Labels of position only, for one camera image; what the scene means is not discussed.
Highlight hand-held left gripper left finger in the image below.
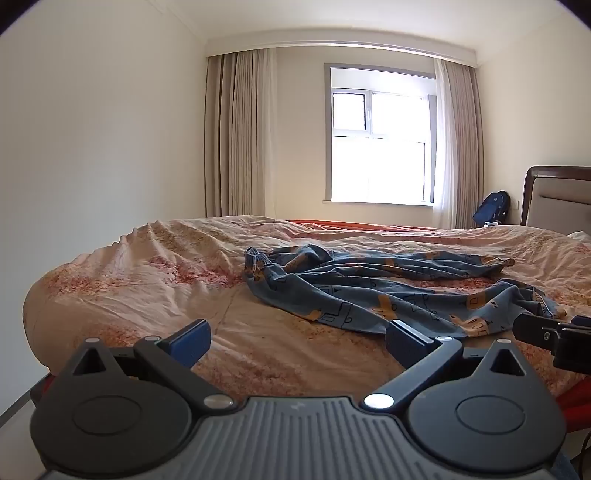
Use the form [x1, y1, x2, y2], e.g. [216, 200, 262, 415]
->
[55, 318, 236, 413]

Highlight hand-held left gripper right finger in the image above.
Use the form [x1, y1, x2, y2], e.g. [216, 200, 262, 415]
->
[362, 319, 544, 412]

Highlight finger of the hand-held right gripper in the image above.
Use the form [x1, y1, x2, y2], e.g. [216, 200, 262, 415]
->
[512, 313, 591, 371]

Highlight blue printed pants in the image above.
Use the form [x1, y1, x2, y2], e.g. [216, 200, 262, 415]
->
[243, 244, 570, 340]

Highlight red cloth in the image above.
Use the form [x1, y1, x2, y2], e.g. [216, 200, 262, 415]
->
[551, 374, 591, 435]

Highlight blue backpack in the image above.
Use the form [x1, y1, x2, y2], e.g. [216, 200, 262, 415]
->
[472, 189, 512, 227]

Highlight orange bed sheet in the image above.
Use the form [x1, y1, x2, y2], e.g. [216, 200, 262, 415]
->
[286, 219, 445, 232]

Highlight padded wooden headboard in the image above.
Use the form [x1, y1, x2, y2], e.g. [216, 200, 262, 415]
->
[520, 165, 591, 232]

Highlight grey framed window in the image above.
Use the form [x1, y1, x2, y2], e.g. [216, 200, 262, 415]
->
[323, 62, 439, 206]

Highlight beige curtain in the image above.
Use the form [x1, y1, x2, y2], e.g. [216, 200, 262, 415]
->
[204, 47, 279, 219]
[445, 60, 486, 230]

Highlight white sheer curtain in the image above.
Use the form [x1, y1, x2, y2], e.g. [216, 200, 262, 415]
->
[432, 58, 459, 230]

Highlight white curtain pelmet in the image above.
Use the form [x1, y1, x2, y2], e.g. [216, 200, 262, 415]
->
[205, 28, 482, 66]

